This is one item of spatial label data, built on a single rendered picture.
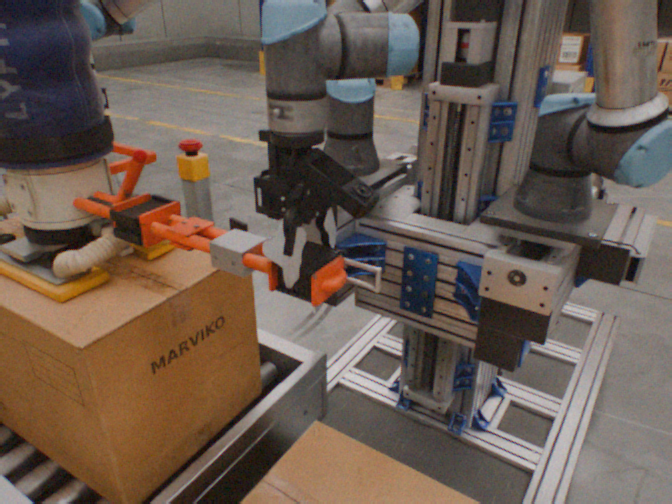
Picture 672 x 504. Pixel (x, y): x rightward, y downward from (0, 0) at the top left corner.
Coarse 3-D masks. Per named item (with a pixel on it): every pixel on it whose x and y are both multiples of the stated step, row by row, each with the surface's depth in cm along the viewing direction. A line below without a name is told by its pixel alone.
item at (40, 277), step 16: (0, 240) 103; (0, 256) 102; (48, 256) 96; (0, 272) 100; (16, 272) 97; (32, 272) 96; (48, 272) 96; (96, 272) 97; (32, 288) 95; (48, 288) 92; (64, 288) 92; (80, 288) 93
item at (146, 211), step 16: (112, 208) 89; (128, 208) 92; (144, 208) 92; (160, 208) 89; (176, 208) 91; (128, 224) 87; (144, 224) 86; (128, 240) 89; (144, 240) 88; (160, 240) 90
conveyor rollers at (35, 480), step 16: (272, 368) 138; (0, 432) 118; (0, 448) 117; (16, 448) 114; (32, 448) 115; (0, 464) 110; (16, 464) 112; (48, 464) 110; (32, 480) 107; (48, 480) 109; (80, 480) 107; (32, 496) 106; (64, 496) 104; (80, 496) 105
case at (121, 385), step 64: (128, 256) 108; (192, 256) 108; (0, 320) 95; (64, 320) 87; (128, 320) 87; (192, 320) 101; (0, 384) 110; (64, 384) 90; (128, 384) 91; (192, 384) 105; (256, 384) 126; (64, 448) 104; (128, 448) 95; (192, 448) 111
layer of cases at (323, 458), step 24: (312, 432) 118; (336, 432) 118; (288, 456) 112; (312, 456) 112; (336, 456) 112; (360, 456) 112; (384, 456) 112; (264, 480) 107; (288, 480) 107; (312, 480) 107; (336, 480) 107; (360, 480) 107; (384, 480) 107; (408, 480) 107; (432, 480) 107
